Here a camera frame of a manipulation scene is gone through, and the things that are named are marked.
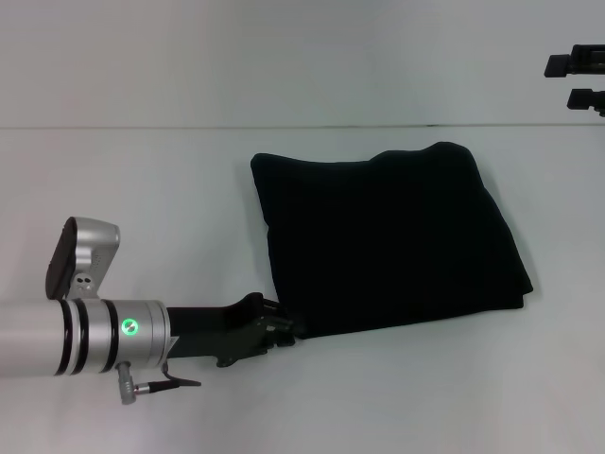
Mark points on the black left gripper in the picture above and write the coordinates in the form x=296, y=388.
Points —
x=217, y=331

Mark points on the black FREE print t-shirt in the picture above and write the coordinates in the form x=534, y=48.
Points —
x=392, y=236

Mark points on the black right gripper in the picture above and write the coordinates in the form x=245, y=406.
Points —
x=593, y=66

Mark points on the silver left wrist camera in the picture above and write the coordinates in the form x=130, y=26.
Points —
x=80, y=257

